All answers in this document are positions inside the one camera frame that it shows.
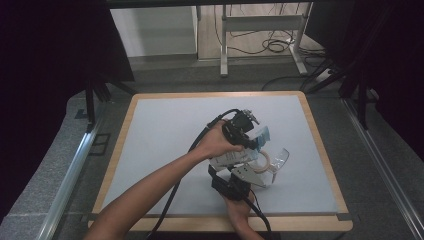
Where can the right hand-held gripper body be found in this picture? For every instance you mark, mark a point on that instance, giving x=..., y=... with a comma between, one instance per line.
x=233, y=186

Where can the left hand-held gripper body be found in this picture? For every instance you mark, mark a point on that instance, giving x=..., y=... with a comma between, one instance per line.
x=238, y=128

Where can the white and blue pouch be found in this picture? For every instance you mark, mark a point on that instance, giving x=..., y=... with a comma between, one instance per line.
x=233, y=159

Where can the person's right hand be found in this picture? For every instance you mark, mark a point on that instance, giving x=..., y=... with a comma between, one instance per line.
x=240, y=210

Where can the person's left hand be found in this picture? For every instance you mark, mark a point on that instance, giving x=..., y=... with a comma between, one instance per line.
x=213, y=141

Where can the black tripod legs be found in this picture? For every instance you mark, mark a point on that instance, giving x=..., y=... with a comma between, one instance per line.
x=361, y=100
x=90, y=100

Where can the white cabinet panel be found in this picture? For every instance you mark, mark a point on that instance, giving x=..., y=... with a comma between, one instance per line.
x=153, y=31

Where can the black curtain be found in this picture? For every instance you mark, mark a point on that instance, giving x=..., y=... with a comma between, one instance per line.
x=50, y=66
x=393, y=66

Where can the white metal stand frame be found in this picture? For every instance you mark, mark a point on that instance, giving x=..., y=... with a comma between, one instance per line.
x=263, y=23

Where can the aluminium rail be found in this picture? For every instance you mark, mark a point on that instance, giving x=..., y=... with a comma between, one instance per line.
x=66, y=186
x=386, y=166

